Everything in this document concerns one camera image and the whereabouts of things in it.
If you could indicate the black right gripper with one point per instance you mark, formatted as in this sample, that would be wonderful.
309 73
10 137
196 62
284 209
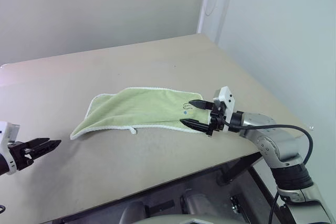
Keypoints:
217 120

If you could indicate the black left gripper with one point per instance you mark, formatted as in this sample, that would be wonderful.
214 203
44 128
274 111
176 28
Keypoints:
18 155

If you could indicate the green towel with white trim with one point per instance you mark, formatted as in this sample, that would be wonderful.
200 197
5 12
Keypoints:
147 106

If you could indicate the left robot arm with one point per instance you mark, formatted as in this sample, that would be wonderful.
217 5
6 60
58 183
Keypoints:
2 165

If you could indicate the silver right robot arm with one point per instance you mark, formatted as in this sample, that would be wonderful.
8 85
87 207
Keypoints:
275 142

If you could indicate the silver robot torso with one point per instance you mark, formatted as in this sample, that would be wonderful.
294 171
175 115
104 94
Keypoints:
194 208

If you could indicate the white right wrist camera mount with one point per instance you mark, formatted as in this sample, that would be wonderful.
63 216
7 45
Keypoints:
226 101

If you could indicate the black table frame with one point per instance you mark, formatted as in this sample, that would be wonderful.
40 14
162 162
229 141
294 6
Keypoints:
241 165

